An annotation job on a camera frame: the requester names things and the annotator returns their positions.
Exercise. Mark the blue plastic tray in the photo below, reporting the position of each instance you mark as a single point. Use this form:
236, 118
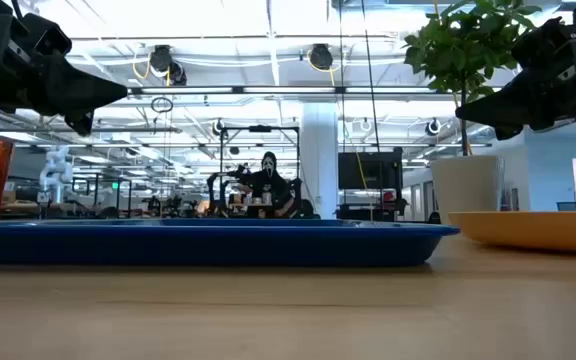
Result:
208, 245

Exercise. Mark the green leafy plant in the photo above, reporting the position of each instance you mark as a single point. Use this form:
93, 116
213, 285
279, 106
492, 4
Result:
463, 45

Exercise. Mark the person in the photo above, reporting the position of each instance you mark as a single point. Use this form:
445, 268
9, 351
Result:
270, 187

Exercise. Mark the white plant pot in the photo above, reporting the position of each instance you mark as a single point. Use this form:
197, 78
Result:
465, 187

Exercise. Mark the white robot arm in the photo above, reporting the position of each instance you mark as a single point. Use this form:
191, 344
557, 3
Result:
57, 170

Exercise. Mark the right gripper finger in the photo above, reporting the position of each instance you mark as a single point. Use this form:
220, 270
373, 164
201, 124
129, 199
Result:
508, 132
513, 102

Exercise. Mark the orange plate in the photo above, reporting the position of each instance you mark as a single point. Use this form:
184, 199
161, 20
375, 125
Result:
533, 230

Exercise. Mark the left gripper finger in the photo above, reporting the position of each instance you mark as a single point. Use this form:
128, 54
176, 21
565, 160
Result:
83, 90
82, 124

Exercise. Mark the blue office chair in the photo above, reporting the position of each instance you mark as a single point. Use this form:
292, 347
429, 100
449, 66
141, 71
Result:
569, 206

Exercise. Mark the white pillar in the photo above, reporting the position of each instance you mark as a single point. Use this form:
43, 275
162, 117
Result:
319, 160

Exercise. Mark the black wide monitor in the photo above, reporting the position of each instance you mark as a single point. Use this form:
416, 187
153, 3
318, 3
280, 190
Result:
368, 170

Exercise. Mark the black distant rig frame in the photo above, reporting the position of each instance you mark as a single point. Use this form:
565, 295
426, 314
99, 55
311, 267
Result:
260, 128

